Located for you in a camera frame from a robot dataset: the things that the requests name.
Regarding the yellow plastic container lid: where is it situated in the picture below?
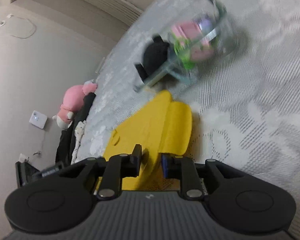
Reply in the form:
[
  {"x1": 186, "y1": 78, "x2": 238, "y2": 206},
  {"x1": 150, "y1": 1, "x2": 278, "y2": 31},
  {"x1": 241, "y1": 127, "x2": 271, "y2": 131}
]
[{"x1": 103, "y1": 90, "x2": 192, "y2": 191}]

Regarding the pink plush pig toy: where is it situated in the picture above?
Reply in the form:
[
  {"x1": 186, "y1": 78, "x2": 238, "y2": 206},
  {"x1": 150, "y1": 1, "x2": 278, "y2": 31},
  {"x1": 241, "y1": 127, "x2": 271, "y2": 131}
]
[{"x1": 52, "y1": 82, "x2": 98, "y2": 130}]

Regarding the white quilted mattress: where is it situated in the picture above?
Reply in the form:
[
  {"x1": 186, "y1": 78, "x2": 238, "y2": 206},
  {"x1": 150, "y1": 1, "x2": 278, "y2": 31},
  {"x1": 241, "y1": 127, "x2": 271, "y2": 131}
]
[{"x1": 77, "y1": 0, "x2": 300, "y2": 239}]

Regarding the black plush toy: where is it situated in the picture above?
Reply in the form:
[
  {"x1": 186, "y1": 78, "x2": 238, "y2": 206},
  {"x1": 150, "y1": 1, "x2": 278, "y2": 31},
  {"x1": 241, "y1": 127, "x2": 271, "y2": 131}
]
[{"x1": 134, "y1": 35, "x2": 170, "y2": 82}]

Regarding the green plastic grass toy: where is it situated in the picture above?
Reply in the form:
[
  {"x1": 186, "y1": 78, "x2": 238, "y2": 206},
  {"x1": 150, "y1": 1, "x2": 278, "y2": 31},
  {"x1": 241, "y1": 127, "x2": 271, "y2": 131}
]
[{"x1": 172, "y1": 34, "x2": 198, "y2": 70}]

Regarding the clear glass container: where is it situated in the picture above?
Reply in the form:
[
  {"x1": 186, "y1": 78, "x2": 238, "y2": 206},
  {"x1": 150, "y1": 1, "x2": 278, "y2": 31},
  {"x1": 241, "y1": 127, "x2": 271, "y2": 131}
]
[{"x1": 133, "y1": 0, "x2": 239, "y2": 92}]

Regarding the purple round toy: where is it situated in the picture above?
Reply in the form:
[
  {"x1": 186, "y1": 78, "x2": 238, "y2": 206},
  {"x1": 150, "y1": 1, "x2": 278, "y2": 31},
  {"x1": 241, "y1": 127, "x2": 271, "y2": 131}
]
[{"x1": 194, "y1": 14, "x2": 214, "y2": 34}]

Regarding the white wall device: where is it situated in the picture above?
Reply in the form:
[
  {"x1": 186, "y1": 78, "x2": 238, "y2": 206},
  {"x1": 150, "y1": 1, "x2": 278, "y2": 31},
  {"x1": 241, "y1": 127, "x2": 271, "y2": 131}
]
[{"x1": 29, "y1": 111, "x2": 47, "y2": 129}]

